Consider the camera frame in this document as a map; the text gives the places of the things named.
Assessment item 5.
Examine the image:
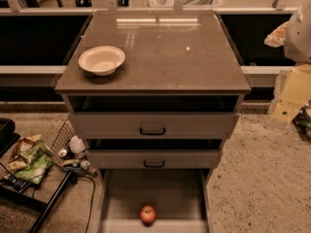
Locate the red apple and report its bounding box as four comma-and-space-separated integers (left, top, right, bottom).
140, 205, 156, 224

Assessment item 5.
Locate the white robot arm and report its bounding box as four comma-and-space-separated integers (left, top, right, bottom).
264, 0, 311, 64

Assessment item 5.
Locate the grey drawer cabinet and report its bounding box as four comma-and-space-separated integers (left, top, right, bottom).
56, 11, 250, 223

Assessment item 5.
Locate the top drawer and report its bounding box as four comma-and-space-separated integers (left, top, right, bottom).
65, 95, 241, 140

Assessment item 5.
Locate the drawer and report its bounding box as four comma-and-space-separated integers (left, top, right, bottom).
98, 169, 212, 233
65, 95, 241, 140
86, 139, 222, 169

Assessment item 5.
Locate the middle drawer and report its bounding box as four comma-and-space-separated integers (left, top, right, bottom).
86, 139, 222, 169

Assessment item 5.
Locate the bottom drawer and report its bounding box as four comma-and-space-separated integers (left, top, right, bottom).
98, 169, 212, 233

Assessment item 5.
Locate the white bowl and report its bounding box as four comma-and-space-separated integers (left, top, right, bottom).
79, 46, 125, 76

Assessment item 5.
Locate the white bottle in basket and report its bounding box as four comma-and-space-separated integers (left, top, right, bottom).
69, 136, 86, 154

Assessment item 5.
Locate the black bar stand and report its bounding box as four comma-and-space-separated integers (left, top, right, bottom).
28, 172, 76, 233

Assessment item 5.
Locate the green snack bag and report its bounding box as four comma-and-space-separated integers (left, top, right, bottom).
15, 141, 52, 184

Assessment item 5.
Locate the brown snack bag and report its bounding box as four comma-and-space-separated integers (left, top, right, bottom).
7, 135, 41, 172

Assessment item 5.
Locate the black box left edge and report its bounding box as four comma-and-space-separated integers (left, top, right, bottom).
0, 117, 20, 157

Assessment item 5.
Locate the black cable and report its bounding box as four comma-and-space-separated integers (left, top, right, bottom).
74, 174, 97, 233

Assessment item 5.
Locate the wire basket left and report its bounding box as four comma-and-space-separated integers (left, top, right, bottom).
50, 120, 96, 177

